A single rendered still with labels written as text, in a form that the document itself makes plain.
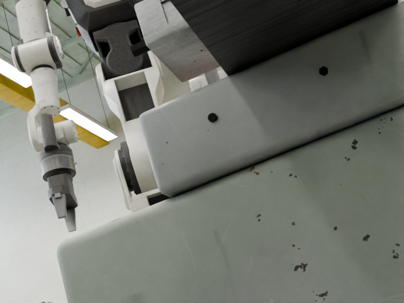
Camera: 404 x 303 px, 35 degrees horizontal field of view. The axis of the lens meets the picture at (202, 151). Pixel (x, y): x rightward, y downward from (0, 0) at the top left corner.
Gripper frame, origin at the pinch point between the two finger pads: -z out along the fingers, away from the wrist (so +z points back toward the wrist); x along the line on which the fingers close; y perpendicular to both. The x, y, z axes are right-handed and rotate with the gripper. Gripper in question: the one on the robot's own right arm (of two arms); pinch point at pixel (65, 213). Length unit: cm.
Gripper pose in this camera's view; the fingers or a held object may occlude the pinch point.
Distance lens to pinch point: 167.0
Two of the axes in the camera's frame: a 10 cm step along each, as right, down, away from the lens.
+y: 9.7, -2.4, 0.6
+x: -0.5, -4.2, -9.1
